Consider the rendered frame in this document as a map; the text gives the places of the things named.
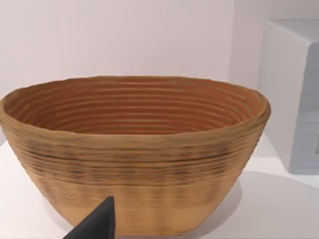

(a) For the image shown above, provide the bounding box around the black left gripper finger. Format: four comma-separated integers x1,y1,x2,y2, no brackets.
61,196,116,239

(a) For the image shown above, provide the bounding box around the brown woven basket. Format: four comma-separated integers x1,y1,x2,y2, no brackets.
0,75,271,236

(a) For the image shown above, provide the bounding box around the pale grey microwave oven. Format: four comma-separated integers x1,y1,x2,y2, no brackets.
256,17,319,175

